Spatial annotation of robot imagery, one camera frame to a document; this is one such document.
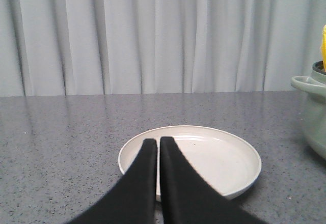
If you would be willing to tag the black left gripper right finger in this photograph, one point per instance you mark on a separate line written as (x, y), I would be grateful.
(187, 198)

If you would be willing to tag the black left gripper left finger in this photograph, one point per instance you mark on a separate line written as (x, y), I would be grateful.
(132, 199)

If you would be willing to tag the white pleated curtain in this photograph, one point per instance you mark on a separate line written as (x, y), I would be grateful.
(86, 47)

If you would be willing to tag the cream white plate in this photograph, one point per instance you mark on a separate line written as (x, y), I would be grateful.
(225, 161)

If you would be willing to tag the corn cob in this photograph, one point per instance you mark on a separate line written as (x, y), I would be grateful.
(323, 47)

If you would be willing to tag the green electric cooking pot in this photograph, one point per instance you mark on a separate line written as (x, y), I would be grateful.
(313, 112)

